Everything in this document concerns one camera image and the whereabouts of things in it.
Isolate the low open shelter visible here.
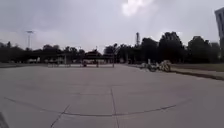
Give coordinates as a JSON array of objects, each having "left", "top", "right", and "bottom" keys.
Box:
[{"left": 81, "top": 51, "right": 116, "bottom": 69}]

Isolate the grey paved plaza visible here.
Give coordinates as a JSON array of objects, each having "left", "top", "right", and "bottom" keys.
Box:
[{"left": 0, "top": 63, "right": 224, "bottom": 128}]

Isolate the distant slender tower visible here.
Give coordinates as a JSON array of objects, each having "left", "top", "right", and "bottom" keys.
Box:
[{"left": 134, "top": 31, "right": 141, "bottom": 47}]

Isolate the group of parked bicycles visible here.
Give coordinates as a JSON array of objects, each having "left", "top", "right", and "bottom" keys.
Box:
[{"left": 139, "top": 59, "right": 173, "bottom": 73}]

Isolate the row of dark trees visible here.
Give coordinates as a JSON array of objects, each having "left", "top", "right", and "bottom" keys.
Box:
[{"left": 0, "top": 31, "right": 224, "bottom": 65}]

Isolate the tall floodlight pole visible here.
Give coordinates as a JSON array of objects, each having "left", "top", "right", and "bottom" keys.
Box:
[{"left": 25, "top": 30, "right": 36, "bottom": 51}]

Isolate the grass strip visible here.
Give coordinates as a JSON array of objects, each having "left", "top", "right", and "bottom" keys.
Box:
[{"left": 171, "top": 62, "right": 224, "bottom": 73}]

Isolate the grey side path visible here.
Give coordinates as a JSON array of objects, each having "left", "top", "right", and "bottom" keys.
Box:
[{"left": 170, "top": 67, "right": 224, "bottom": 81}]

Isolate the tall grey building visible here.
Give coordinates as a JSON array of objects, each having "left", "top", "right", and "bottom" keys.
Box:
[{"left": 214, "top": 6, "right": 224, "bottom": 41}]

